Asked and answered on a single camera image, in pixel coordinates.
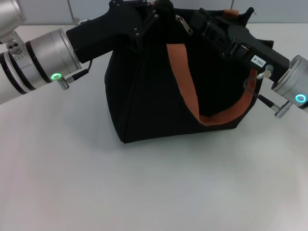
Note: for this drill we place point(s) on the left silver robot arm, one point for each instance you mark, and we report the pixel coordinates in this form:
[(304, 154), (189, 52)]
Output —
[(31, 57)]

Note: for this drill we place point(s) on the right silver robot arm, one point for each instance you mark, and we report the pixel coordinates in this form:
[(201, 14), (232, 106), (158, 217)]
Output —
[(293, 81)]

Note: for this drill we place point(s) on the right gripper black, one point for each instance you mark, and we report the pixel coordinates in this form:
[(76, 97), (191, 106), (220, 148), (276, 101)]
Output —
[(260, 49)]

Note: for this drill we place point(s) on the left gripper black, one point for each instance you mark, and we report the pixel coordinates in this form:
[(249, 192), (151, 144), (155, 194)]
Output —
[(108, 31)]

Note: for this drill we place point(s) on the silver metal zipper pull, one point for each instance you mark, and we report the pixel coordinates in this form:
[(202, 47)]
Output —
[(185, 25)]

